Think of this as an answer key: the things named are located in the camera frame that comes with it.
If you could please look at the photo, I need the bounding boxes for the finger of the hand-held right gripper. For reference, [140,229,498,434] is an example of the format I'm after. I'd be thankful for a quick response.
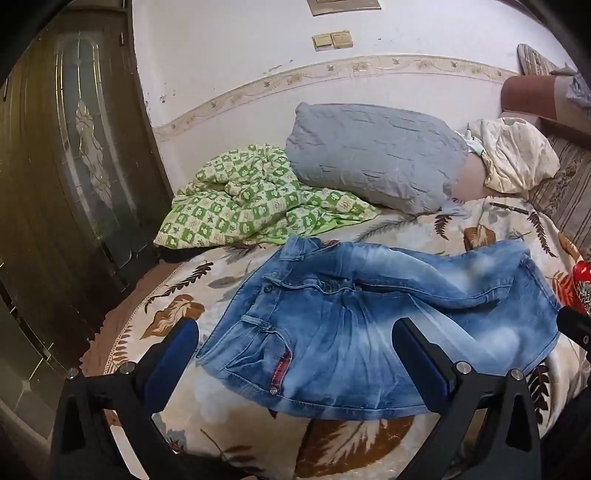
[556,306,591,354]

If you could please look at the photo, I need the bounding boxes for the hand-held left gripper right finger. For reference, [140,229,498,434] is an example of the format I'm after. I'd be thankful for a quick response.
[392,318,541,480]

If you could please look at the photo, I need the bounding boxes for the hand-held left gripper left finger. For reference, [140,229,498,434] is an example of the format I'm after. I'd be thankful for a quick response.
[50,318,200,480]

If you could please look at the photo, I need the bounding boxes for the blue denim pants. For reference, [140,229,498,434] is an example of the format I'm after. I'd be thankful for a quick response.
[196,234,563,422]

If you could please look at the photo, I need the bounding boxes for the red patterned object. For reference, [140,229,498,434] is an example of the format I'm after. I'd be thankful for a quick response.
[571,261,591,317]

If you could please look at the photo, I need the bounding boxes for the leaf printed blanket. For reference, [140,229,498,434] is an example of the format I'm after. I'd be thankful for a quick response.
[81,196,591,480]

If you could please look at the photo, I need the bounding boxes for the striped patterned sofa cushion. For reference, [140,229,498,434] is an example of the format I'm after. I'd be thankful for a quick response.
[526,134,591,259]

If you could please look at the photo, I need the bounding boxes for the green checkered blanket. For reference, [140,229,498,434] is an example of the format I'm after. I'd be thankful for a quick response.
[153,144,383,250]

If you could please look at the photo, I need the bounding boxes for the cream crumpled cloth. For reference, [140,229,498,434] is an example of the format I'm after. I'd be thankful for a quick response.
[467,117,561,195]

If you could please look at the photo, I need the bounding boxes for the grey pillow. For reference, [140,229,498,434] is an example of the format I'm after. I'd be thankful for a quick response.
[285,102,469,217]

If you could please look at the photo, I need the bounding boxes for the dark wooden glass door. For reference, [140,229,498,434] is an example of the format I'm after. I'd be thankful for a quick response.
[0,9,174,416]

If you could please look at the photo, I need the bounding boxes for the grey crumpled cloth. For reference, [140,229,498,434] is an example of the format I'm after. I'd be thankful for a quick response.
[554,65,591,110]

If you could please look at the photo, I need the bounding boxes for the framed wall panel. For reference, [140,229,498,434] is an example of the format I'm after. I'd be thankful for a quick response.
[307,0,382,17]

